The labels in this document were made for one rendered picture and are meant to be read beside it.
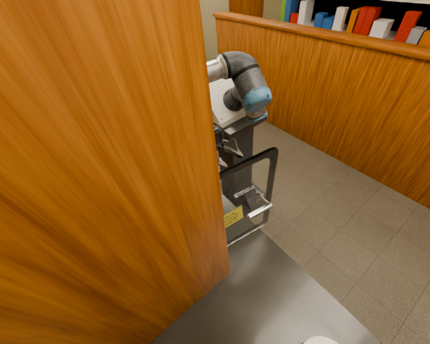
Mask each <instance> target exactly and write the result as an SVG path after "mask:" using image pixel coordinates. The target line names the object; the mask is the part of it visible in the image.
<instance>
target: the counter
mask: <svg viewBox="0 0 430 344"><path fill-rule="evenodd" d="M227 249H228V255H229V267H230V273H229V274H228V275H227V276H226V277H224V279H223V280H221V281H220V282H219V283H218V284H217V285H215V286H214V287H213V288H212V289H211V290H210V291H208V292H207V293H206V294H205V295H204V296H203V297H202V298H201V299H200V300H198V301H197V302H196V303H195V304H194V305H193V306H191V307H190V308H189V309H188V310H187V311H186V312H185V313H184V314H183V315H181V316H180V317H179V318H178V319H177V320H175V321H174V322H173V323H172V324H171V325H170V326H169V327H168V328H167V329H166V330H164V331H163V332H162V333H161V334H160V335H158V336H157V337H156V338H155V339H154V340H153V341H152V342H151V343H150V344H301V343H303V342H304V341H305V340H307V339H309V338H311V337H313V336H325V337H328V338H329V339H332V340H333V341H336V342H337V343H338V344H383V343H382V342H381V341H380V340H379V339H378V338H376V337H375V336H374V335H373V334H372V333H371V332H370V331H369V330H368V329H367V328H365V327H364V326H363V325H362V324H361V323H360V322H359V321H358V320H357V319H356V318H355V317H354V316H353V315H352V314H351V313H350V312H349V311H348V310H347V309H345V308H344V307H343V306H342V305H341V304H340V303H339V302H338V301H337V300H335V299H334V298H333V297H332V296H331V295H330V294H329V293H328V292H327V291H326V290H325V289H324V288H323V287H322V286H321V285H320V284H319V283H318V282H317V281H315V280H314V279H313V278H312V277H311V276H310V275H309V274H308V273H307V272H306V271H304V270H303V269H302V268H301V267H300V266H299V265H298V264H297V263H296V262H295V261H294V260H293V259H292V258H291V257H290V256H289V255H288V254H287V253H286V252H284V251H283V250H282V249H281V248H280V247H279V246H278V245H277V244H276V243H275V242H273V241H272V240H271V239H270V238H269V237H268V236H267V235H266V234H265V233H264V232H263V231H262V230H261V229H260V228H258V229H256V230H255V231H253V232H251V233H250V234H248V235H246V236H244V237H243V238H241V239H239V240H238V241H236V242H234V243H232V244H230V245H229V246H228V247H227Z"/></svg>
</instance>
